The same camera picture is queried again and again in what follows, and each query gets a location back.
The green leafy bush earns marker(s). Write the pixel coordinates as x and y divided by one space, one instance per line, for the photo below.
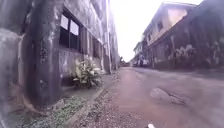
86 76

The weedy grass strip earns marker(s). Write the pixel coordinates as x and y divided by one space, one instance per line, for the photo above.
61 113

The grey weathered concrete building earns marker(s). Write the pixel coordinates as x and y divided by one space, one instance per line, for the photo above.
43 60

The distant pale building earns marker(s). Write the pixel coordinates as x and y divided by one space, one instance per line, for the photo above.
137 50

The robot's own part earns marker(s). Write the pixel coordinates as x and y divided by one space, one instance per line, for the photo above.
151 126

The dark stained wall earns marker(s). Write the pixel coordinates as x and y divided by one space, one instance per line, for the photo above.
196 43

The beige building with roof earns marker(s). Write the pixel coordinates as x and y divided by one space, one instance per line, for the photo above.
168 18

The reddish dirt road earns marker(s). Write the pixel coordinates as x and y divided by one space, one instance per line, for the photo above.
133 100

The concrete kerb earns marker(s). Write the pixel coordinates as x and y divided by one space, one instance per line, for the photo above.
83 110

